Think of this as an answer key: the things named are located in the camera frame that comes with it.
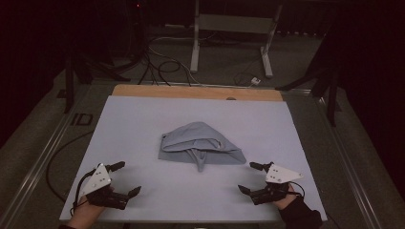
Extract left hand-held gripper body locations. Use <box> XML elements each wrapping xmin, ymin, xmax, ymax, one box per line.
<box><xmin>78</xmin><ymin>162</ymin><xmax>130</xmax><ymax>211</ymax></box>

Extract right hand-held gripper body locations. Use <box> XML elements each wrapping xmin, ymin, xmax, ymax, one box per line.
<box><xmin>250</xmin><ymin>163</ymin><xmax>304</xmax><ymax>206</ymax></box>

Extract light blue-grey garment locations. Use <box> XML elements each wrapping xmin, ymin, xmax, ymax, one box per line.
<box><xmin>158</xmin><ymin>121</ymin><xmax>247</xmax><ymax>173</ymax></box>

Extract person's right hand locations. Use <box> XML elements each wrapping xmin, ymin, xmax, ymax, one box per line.
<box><xmin>273</xmin><ymin>184</ymin><xmax>299</xmax><ymax>211</ymax></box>

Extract person's left hand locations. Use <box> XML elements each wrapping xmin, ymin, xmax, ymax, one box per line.
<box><xmin>66</xmin><ymin>196</ymin><xmax>107</xmax><ymax>229</ymax></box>

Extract person's black sleeve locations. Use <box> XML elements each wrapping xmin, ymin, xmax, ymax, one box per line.
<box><xmin>278</xmin><ymin>195</ymin><xmax>324</xmax><ymax>229</ymax></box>

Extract black tripod legs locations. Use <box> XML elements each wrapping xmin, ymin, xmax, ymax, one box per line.
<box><xmin>61</xmin><ymin>47</ymin><xmax>132</xmax><ymax>115</ymax></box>
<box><xmin>275</xmin><ymin>37</ymin><xmax>343</xmax><ymax>128</ymax></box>

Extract grey metal stand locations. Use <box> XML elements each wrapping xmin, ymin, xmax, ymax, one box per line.
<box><xmin>189</xmin><ymin>0</ymin><xmax>285</xmax><ymax>79</ymax></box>

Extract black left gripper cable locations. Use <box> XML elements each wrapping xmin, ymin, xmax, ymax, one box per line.
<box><xmin>70</xmin><ymin>168</ymin><xmax>98</xmax><ymax>218</ymax></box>

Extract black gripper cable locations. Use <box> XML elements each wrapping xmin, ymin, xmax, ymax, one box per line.
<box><xmin>288</xmin><ymin>180</ymin><xmax>307</xmax><ymax>198</ymax></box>
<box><xmin>70</xmin><ymin>168</ymin><xmax>98</xmax><ymax>218</ymax></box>

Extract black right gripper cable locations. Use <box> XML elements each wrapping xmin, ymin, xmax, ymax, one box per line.
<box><xmin>288</xmin><ymin>180</ymin><xmax>307</xmax><ymax>198</ymax></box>

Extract black floor cable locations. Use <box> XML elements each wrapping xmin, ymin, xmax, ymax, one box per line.
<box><xmin>46</xmin><ymin>129</ymin><xmax>96</xmax><ymax>203</ymax></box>

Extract aluminium floor rail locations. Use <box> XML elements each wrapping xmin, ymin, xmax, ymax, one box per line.
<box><xmin>0</xmin><ymin>84</ymin><xmax>92</xmax><ymax>225</ymax></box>
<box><xmin>313</xmin><ymin>90</ymin><xmax>383</xmax><ymax>229</ymax></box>

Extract bundle of floor cables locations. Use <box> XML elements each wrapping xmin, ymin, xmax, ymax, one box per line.
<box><xmin>137</xmin><ymin>34</ymin><xmax>204</xmax><ymax>87</ymax></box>

